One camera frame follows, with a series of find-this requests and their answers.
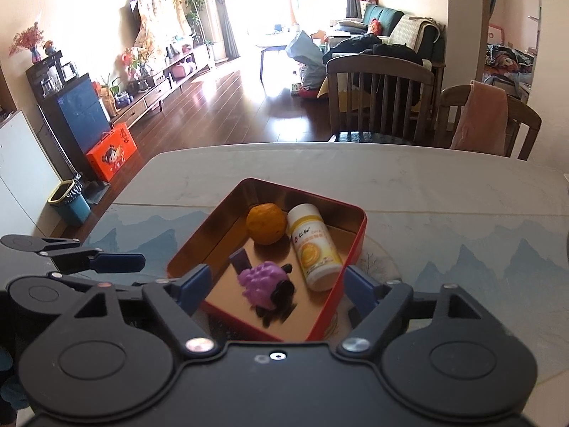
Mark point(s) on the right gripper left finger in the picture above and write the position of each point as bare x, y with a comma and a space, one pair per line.
173, 302

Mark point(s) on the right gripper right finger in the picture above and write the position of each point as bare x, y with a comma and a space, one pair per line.
383, 308

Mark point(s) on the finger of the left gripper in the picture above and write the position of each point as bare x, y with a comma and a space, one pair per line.
114, 263

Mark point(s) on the white yellow pill bottle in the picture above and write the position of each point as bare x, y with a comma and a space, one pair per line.
314, 247

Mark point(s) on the purple crystal block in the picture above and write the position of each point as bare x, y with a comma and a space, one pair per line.
240, 261

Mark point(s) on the purple sheep toy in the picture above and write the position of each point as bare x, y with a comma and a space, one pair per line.
267, 287

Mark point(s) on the orange mandarin fruit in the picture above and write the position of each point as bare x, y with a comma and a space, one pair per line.
266, 224

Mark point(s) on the teal waste bin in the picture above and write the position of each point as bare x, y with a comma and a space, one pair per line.
70, 204

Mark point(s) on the orange gift box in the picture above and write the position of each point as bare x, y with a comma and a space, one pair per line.
111, 152

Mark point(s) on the red square metal tin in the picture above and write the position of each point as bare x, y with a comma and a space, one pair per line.
224, 231

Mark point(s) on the white cabinet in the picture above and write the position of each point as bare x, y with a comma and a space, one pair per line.
27, 181

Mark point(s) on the dark blue cabinet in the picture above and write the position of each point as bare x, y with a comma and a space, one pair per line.
71, 107

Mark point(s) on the wooden tv console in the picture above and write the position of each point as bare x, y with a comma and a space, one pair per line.
178, 70

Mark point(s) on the wooden dining chair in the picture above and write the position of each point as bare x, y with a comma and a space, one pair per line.
378, 99

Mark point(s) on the pink towel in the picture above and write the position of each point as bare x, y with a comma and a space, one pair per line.
482, 126

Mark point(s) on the wooden chair with towel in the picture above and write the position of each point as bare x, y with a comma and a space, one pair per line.
452, 102

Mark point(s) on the light blue bag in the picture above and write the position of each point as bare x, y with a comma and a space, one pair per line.
303, 50

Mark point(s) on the dark green sofa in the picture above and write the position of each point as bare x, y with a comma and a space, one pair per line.
422, 34

